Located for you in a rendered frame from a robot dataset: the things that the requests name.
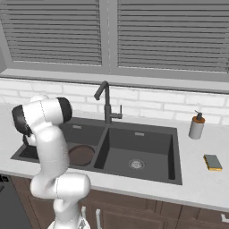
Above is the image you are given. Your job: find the brown cupboard door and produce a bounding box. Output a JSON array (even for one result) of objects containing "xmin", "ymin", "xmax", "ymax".
[
  {"xmin": 12, "ymin": 175, "xmax": 90, "ymax": 229},
  {"xmin": 174, "ymin": 204, "xmax": 229, "ymax": 229},
  {"xmin": 86, "ymin": 191, "xmax": 159, "ymax": 229}
]

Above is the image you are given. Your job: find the dark grey tap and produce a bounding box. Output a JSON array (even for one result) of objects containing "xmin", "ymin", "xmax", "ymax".
[{"xmin": 93, "ymin": 80, "xmax": 123, "ymax": 126}]

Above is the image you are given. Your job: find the grey and yellow sponge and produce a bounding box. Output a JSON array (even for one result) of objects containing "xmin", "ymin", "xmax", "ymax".
[{"xmin": 202, "ymin": 153, "xmax": 224, "ymax": 173}]

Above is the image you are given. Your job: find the grey window blind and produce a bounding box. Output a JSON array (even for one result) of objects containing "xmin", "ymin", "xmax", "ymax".
[
  {"xmin": 0, "ymin": 0, "xmax": 103, "ymax": 67},
  {"xmin": 116, "ymin": 0, "xmax": 229, "ymax": 73}
]

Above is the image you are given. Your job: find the dark grey dishwasher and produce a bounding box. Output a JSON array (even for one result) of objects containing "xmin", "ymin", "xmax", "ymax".
[{"xmin": 0, "ymin": 174, "xmax": 33, "ymax": 229}]

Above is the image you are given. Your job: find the grey soap dispenser orange collar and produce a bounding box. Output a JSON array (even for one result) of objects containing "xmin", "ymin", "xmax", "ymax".
[{"xmin": 188, "ymin": 109, "xmax": 207, "ymax": 140}]

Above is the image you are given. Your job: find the dark brown round pan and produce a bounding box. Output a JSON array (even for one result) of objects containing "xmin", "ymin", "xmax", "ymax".
[{"xmin": 67, "ymin": 144, "xmax": 96, "ymax": 167}]

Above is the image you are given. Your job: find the dark grey double sink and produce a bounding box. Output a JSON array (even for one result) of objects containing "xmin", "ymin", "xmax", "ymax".
[{"xmin": 10, "ymin": 115, "xmax": 183, "ymax": 186}]

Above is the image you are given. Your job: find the grey window frame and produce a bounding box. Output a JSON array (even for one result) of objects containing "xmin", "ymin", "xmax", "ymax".
[{"xmin": 0, "ymin": 0, "xmax": 229, "ymax": 94}]

